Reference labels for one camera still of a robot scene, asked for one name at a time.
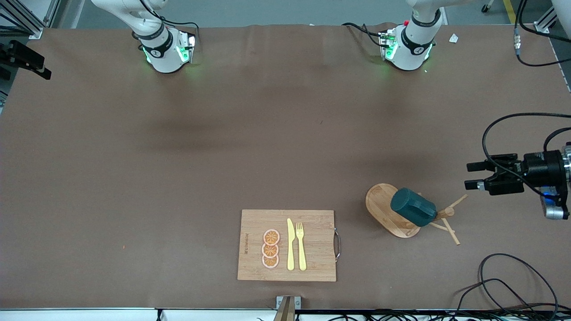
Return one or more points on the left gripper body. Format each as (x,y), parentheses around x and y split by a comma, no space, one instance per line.
(540,169)

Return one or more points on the teal cup with yellow inside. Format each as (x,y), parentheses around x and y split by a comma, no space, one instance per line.
(412,207)

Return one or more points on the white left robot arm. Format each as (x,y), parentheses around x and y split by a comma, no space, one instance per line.
(415,44)

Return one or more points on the wooden cup rack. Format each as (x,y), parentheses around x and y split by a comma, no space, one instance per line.
(379,205)

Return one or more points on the white paper scrap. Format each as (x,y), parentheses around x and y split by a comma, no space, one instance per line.
(453,38)

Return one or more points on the caster wheel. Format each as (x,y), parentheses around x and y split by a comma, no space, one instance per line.
(487,6)

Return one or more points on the brown table cover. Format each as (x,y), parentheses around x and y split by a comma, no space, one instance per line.
(134,178)

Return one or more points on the yellow plastic fork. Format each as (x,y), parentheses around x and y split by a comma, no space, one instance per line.
(301,249)

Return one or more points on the yellow plastic knife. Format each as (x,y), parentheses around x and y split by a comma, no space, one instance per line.
(291,245)

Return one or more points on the aluminium frame post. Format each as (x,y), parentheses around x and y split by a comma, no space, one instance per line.
(26,18)
(545,20)

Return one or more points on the metal mount bracket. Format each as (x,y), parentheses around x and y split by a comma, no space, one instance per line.
(287,307)

